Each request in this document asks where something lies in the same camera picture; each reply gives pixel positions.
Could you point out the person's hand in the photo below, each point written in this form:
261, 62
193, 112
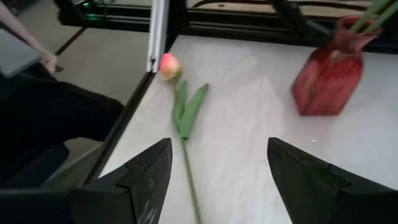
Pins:
49, 62

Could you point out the person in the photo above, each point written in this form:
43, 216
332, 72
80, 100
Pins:
46, 109

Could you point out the peach pink artificial tulip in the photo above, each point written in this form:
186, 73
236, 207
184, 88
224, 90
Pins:
169, 66

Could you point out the person's forearm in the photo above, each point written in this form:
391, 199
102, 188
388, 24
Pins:
18, 29

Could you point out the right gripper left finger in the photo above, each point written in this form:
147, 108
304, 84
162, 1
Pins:
140, 193

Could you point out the red glass vase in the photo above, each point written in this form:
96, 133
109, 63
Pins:
326, 81

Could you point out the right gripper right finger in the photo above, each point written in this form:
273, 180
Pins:
311, 196

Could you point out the black aluminium table frame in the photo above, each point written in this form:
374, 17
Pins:
233, 28

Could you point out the grey flat device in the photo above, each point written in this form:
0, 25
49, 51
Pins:
15, 53

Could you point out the long green stem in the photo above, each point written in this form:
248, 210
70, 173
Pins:
370, 15

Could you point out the silver aluminium bar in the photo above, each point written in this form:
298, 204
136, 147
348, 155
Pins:
158, 31

